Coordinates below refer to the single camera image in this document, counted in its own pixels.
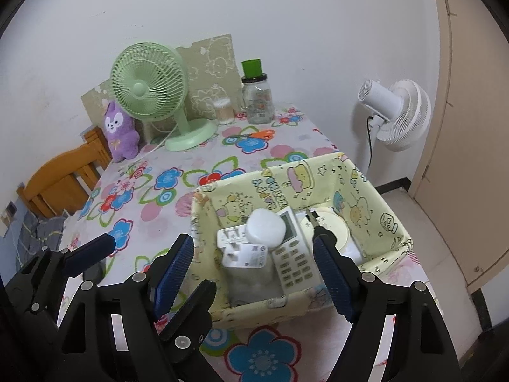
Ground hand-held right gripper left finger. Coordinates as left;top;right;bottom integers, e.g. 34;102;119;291
56;234;223;382

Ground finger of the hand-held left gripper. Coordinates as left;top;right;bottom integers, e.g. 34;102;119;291
161;280;217;361
4;234;117;327

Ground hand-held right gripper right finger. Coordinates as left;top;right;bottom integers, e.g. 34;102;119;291
312;236;458;382

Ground white remote control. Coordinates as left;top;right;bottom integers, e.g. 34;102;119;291
270;208;320;293

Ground white labelled charger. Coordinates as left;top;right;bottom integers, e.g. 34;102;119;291
221;244;273;271

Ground yellow printed fabric storage box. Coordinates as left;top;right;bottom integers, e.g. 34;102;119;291
189;152;415;330

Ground white rounded case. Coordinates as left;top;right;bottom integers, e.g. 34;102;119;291
245;208;289;247

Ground round cream box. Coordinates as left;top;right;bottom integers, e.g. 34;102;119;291
296;207;351;255

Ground grey blue cloth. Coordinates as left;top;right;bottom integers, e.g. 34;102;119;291
14;211;68;275

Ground clear plastic packet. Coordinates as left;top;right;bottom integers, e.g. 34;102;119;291
227;265;288;305

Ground orange wooden chair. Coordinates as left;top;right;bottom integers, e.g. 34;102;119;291
16;125;114;219

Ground purple plush toy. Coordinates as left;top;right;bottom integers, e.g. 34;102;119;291
104;101;141;163

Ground orange scissors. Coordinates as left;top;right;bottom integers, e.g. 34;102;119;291
239;128;276;141

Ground green desk fan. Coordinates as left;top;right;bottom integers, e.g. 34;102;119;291
110;42;219;152

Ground cotton swab container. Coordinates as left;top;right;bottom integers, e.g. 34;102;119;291
213;97;234;125

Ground white standing fan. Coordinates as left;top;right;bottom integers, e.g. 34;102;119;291
357;79;432;192

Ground glass jar with green lid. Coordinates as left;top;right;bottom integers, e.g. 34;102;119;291
241;59;275;125

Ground beige wooden door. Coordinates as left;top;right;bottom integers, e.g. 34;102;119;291
409;0;509;287

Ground beige patterned board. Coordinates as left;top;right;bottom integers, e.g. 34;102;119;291
81;34;234;144

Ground white fan cable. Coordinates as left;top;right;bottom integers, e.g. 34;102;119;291
137;121;178;156

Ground black fan cable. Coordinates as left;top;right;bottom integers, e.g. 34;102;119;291
366;115;374;168

